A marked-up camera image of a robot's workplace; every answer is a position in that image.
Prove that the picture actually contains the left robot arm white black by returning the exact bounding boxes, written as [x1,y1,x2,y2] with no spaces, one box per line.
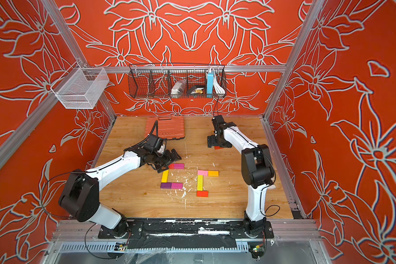
[58,147,182,238]

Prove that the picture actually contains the magenta long block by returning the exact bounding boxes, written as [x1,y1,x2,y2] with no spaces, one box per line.
[171,183,183,189]

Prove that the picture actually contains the black wire wall basket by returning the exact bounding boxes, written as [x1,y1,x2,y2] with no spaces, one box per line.
[128,63,227,99]

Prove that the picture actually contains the black item in basket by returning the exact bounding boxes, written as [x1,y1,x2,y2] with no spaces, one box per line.
[187,85,206,95]

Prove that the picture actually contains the grey packet in basket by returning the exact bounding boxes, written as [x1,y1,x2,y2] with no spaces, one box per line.
[170,79,187,99]

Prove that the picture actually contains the yellow-green block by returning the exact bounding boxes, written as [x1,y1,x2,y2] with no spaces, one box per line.
[197,175,204,191]

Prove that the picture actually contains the red-orange small block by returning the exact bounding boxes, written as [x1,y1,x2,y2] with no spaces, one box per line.
[196,190,209,198]

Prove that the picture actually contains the small magenta block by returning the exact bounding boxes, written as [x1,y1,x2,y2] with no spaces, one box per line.
[172,163,185,169]

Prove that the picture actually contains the orange plastic tool case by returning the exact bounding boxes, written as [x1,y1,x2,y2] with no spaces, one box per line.
[144,116,185,140]

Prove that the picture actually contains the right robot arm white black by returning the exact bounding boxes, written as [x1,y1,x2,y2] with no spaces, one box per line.
[207,115,276,238]

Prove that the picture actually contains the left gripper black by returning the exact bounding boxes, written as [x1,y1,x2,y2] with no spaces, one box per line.
[152,148,183,172]

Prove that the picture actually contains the long yellow block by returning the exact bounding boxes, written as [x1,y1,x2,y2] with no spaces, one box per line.
[161,170,169,183]

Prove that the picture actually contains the clear plastic wall bin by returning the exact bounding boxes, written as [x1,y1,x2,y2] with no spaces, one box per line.
[51,68,109,110]

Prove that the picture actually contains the orange long block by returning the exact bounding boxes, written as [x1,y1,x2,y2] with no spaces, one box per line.
[207,170,219,177]

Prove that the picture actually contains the purple small block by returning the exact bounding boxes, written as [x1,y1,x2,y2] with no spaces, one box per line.
[160,183,172,189]

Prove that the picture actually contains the white cables in basket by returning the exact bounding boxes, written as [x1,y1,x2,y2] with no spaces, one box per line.
[213,75,226,98]

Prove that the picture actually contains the pink long block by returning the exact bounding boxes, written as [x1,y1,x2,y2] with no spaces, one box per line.
[198,170,209,177]

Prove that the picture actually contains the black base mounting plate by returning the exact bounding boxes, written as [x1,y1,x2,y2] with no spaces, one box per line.
[98,218,274,252]

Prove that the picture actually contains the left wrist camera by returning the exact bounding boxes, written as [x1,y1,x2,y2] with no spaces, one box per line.
[144,134,167,155]

